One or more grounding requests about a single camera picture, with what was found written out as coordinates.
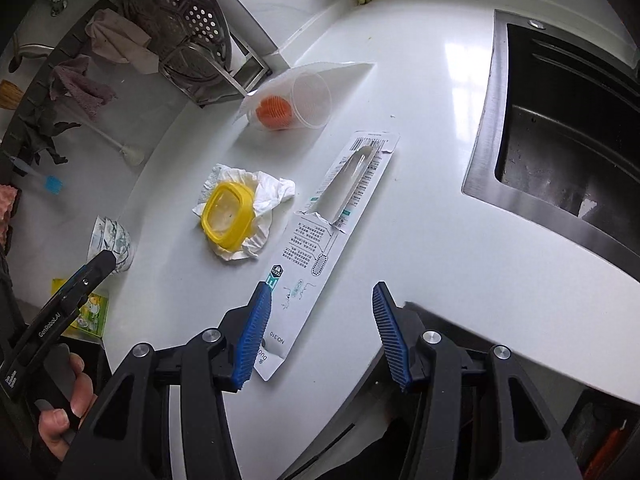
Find mauve cloth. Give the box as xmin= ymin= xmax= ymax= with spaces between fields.
xmin=49 ymin=55 xmax=119 ymax=121

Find orange ribbed object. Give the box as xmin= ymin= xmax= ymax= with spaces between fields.
xmin=255 ymin=94 xmax=293 ymax=132

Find pale pink cloth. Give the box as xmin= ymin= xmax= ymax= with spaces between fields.
xmin=84 ymin=9 xmax=161 ymax=74

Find round perforated steamer plate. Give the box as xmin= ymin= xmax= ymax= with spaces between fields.
xmin=120 ymin=0 xmax=233 ymax=86

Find metal plate stand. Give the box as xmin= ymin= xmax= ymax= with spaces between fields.
xmin=157 ymin=35 xmax=274 ymax=109

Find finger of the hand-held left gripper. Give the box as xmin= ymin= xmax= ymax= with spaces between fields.
xmin=75 ymin=250 xmax=119 ymax=292

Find grey hose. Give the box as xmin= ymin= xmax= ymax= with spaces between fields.
xmin=7 ymin=42 xmax=56 ymax=74

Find toothbrush package card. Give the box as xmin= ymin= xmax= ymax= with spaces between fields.
xmin=252 ymin=130 xmax=401 ymax=382

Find white tissue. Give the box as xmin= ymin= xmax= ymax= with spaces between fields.
xmin=192 ymin=162 xmax=297 ymax=263

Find black sink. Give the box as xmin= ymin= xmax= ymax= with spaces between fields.
xmin=461 ymin=8 xmax=640 ymax=281

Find dark wall hook rack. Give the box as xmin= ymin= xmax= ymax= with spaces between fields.
xmin=0 ymin=0 xmax=121 ymax=181

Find blue silicone brush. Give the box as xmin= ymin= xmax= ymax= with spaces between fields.
xmin=7 ymin=155 xmax=64 ymax=196

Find clear plastic cup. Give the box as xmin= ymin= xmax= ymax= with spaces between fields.
xmin=290 ymin=71 xmax=334 ymax=130

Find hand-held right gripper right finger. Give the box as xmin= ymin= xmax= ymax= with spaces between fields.
xmin=371 ymin=281 xmax=583 ymax=480

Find yellow lidded container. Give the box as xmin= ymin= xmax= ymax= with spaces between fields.
xmin=201 ymin=181 xmax=258 ymax=253

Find stacked patterned bowls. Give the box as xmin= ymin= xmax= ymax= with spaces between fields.
xmin=87 ymin=215 xmax=135 ymax=274

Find white cutting board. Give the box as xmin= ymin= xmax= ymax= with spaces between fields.
xmin=192 ymin=0 xmax=293 ymax=58

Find yellow green pouch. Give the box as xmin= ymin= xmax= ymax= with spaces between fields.
xmin=50 ymin=277 xmax=110 ymax=339

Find dark grey cloth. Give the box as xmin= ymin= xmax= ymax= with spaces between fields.
xmin=17 ymin=105 xmax=83 ymax=166

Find person's left hand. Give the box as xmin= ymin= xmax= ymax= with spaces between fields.
xmin=37 ymin=352 xmax=99 ymax=462

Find pink striped cloth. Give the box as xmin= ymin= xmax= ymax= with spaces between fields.
xmin=0 ymin=184 xmax=19 ymax=226

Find white bottle brush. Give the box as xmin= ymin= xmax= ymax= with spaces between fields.
xmin=82 ymin=115 xmax=146 ymax=167

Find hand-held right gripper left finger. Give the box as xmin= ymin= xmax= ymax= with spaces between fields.
xmin=57 ymin=281 xmax=275 ymax=480

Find brown wooden utensil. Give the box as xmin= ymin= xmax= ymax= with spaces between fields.
xmin=0 ymin=80 xmax=25 ymax=110

